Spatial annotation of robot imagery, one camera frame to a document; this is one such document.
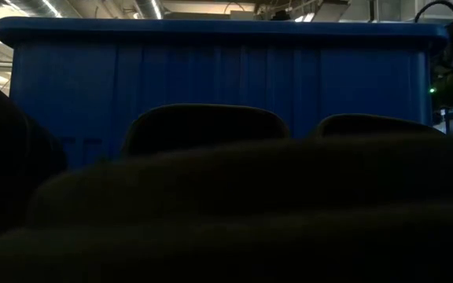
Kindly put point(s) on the blue plastic bin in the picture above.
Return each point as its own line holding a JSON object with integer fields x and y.
{"x": 226, "y": 70}

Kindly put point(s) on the silver ceiling duct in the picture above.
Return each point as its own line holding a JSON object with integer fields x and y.
{"x": 149, "y": 8}
{"x": 34, "y": 7}

